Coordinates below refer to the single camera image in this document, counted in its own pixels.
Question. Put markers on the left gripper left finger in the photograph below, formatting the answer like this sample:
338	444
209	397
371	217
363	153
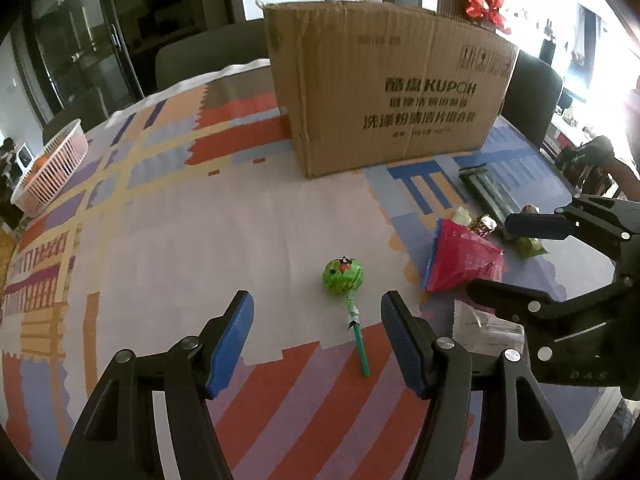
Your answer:
115	436

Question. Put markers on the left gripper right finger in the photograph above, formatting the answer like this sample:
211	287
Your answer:
520	437

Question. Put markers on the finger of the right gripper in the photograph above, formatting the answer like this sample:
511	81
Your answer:
543	226
511	300

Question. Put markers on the light green candy packet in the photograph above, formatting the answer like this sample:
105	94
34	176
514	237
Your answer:
529	247

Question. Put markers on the white snack packet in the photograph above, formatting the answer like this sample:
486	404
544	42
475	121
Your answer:
483	333

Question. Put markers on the gold candy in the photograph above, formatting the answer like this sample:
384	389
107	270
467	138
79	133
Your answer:
483	225

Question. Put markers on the dark green snack packet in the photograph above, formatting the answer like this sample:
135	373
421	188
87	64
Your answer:
483	184

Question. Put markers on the magenta snack bag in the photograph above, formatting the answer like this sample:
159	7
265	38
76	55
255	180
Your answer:
460	256

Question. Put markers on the pale green small candy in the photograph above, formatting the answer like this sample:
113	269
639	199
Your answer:
462	217

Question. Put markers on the green lollipop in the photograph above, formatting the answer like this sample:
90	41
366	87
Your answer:
341	277

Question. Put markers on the dark chair right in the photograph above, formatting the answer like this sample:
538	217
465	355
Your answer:
531	97

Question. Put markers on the brown cardboard box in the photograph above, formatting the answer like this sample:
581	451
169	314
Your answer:
370	82

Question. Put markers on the red bow decoration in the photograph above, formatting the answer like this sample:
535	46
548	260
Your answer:
489	11

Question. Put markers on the white basket of oranges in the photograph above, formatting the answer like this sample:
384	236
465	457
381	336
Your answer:
48	174

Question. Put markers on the dark chair far left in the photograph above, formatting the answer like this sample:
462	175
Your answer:
90	109

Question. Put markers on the dark chair behind box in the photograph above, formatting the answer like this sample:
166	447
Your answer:
210	51

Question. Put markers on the dark glass sliding door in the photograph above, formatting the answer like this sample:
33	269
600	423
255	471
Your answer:
64	48

